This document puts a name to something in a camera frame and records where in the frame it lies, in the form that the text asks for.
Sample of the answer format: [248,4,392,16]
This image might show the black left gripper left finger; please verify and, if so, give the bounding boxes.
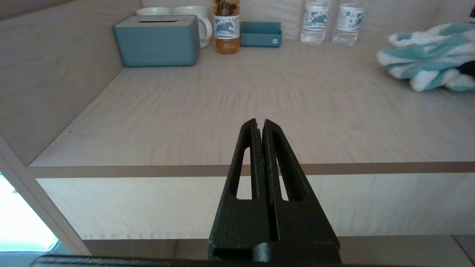
[208,118,278,261]

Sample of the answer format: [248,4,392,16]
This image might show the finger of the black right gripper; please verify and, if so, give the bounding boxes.
[459,61,475,79]

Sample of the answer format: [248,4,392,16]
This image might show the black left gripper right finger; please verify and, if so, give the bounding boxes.
[262,119,341,262]

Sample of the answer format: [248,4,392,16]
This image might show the green white striped towel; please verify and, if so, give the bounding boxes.
[376,23,475,93]

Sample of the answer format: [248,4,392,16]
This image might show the clear water bottle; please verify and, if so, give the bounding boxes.
[300,0,332,46]
[331,0,368,46]

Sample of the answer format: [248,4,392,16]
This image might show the small blue plastic tray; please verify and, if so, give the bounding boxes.
[240,21,283,48]

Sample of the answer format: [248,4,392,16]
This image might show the half-full amber tea bottle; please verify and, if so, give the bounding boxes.
[213,0,241,55]

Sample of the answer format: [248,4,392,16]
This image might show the grey-blue tissue box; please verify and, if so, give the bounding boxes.
[113,15,201,67]

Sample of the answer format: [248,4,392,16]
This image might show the white ceramic cup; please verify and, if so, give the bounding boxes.
[135,7,172,17]

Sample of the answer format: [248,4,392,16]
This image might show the white ceramic mug with handle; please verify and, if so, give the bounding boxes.
[171,6,213,49]

